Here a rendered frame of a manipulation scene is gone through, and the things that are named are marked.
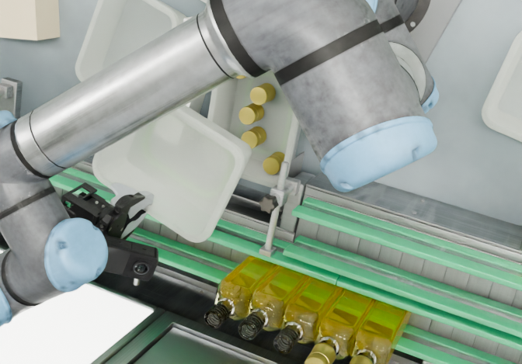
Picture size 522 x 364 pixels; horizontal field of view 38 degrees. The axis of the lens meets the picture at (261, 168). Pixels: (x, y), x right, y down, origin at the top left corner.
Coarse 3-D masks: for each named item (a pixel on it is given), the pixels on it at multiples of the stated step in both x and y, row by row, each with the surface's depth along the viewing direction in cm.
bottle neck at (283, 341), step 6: (288, 324) 114; (294, 324) 114; (282, 330) 113; (288, 330) 112; (294, 330) 113; (300, 330) 114; (282, 336) 111; (288, 336) 111; (294, 336) 112; (300, 336) 114; (276, 342) 111; (282, 342) 113; (288, 342) 110; (294, 342) 112; (276, 348) 111; (282, 348) 112; (288, 348) 111
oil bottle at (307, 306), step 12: (300, 288) 123; (312, 288) 123; (324, 288) 124; (336, 288) 125; (300, 300) 118; (312, 300) 119; (324, 300) 120; (288, 312) 116; (300, 312) 116; (312, 312) 116; (324, 312) 119; (300, 324) 115; (312, 324) 115; (312, 336) 116
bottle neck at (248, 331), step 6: (252, 312) 116; (258, 312) 116; (264, 312) 116; (246, 318) 114; (252, 318) 114; (258, 318) 114; (264, 318) 115; (240, 324) 113; (246, 324) 112; (252, 324) 112; (258, 324) 113; (264, 324) 115; (240, 330) 113; (246, 330) 114; (252, 330) 112; (258, 330) 113; (246, 336) 113; (252, 336) 112
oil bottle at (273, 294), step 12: (276, 276) 125; (288, 276) 125; (300, 276) 126; (264, 288) 120; (276, 288) 121; (288, 288) 122; (252, 300) 118; (264, 300) 117; (276, 300) 117; (288, 300) 119; (276, 312) 116; (276, 324) 118
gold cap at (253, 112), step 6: (246, 108) 140; (252, 108) 140; (258, 108) 142; (240, 114) 141; (246, 114) 140; (252, 114) 140; (258, 114) 141; (246, 120) 140; (252, 120) 140; (258, 120) 144
